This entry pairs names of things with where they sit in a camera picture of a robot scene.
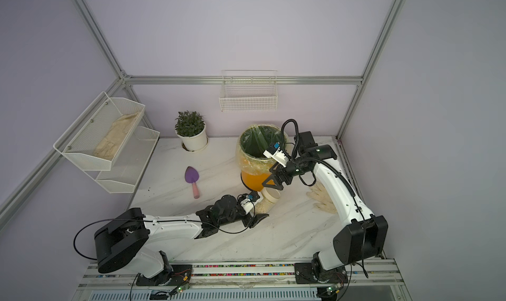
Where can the cream jar lid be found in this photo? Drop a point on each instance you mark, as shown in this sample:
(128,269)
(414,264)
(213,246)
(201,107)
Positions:
(271,195)

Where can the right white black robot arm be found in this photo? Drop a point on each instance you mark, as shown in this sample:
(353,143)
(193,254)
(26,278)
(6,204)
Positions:
(362,233)

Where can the orange trash bin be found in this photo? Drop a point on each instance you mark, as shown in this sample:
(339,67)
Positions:
(253,181)

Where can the ribbed glass oatmeal jar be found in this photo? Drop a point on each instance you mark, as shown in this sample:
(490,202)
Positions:
(263,207)

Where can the aluminium front rail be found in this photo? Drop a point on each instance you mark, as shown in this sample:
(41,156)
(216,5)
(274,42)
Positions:
(250,280)

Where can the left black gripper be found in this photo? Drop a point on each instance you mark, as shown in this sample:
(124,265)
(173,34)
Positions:
(252,221)

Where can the clear green bin liner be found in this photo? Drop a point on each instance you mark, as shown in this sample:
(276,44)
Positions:
(252,144)

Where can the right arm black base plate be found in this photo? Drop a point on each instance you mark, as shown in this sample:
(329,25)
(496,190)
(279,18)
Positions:
(308,273)

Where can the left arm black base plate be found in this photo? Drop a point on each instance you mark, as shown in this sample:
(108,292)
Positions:
(179,274)

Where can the white two-tier mesh shelf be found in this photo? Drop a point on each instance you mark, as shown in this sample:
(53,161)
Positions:
(123,174)

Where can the purple pink garden trowel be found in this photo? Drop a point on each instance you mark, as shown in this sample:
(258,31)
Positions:
(191,176)

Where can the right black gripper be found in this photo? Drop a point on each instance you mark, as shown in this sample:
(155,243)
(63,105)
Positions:
(279,181)

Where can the white wire wall basket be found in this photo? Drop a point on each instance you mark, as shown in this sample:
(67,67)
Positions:
(248,91)

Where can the potted green plant white pot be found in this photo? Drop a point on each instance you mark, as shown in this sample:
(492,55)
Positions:
(191,129)

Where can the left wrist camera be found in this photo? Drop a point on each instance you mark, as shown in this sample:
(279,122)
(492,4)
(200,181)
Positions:
(249,201)

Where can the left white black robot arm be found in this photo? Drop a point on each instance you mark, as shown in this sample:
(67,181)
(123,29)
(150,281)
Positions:
(122,243)

